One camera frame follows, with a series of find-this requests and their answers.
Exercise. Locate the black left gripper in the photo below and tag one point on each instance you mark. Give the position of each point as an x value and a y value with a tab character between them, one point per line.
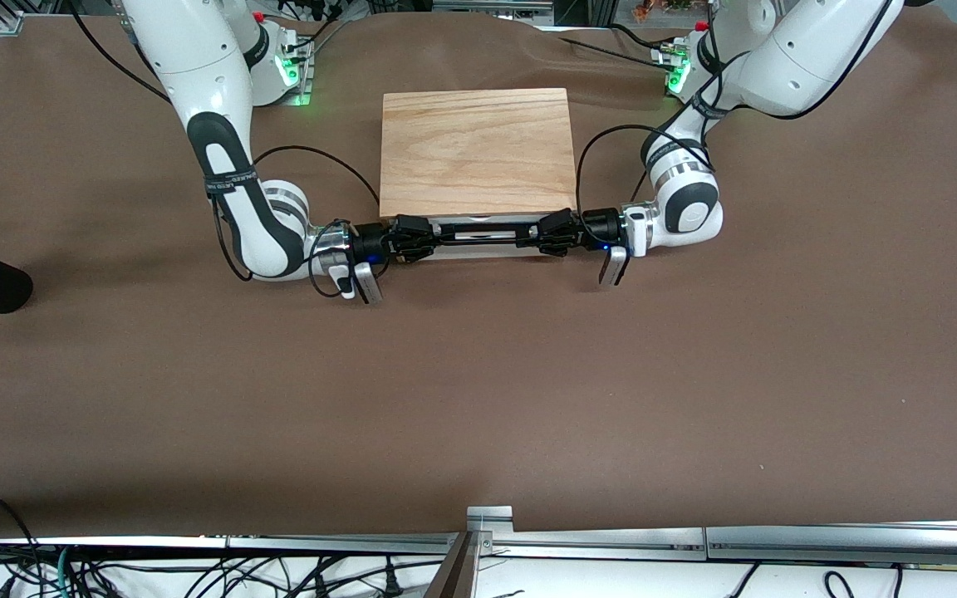
596	226

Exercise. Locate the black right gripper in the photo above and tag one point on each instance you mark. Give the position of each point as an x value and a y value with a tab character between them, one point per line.
370	239

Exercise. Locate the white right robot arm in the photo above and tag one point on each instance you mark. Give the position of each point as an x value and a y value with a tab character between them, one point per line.
221	83

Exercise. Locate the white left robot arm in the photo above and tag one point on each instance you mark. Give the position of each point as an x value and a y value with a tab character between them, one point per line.
786	58

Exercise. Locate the wooden drawer cabinet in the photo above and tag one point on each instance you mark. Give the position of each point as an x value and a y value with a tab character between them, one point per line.
478	149

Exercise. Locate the brown table cloth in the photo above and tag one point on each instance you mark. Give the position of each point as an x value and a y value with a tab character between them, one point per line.
478	399

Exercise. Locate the green orange plant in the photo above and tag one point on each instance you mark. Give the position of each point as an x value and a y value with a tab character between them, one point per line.
661	7

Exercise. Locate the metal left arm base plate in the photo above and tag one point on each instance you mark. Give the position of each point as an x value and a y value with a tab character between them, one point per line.
671	68

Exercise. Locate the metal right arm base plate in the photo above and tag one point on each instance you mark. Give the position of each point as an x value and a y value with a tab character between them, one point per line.
302	71

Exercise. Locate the aluminium back frame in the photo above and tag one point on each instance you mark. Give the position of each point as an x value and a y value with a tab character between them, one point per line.
495	7

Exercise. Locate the aluminium corner bracket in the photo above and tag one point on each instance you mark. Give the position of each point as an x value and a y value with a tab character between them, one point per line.
489	519

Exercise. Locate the short aluminium frame rail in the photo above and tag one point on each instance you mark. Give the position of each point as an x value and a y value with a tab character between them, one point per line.
611	544

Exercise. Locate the long aluminium frame rail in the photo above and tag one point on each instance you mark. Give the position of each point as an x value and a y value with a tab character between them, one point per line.
321	544

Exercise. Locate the aluminium frame post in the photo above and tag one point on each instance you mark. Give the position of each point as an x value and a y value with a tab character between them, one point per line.
458	573

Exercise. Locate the wide aluminium frame rail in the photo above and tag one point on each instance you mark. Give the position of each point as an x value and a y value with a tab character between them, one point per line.
861	544

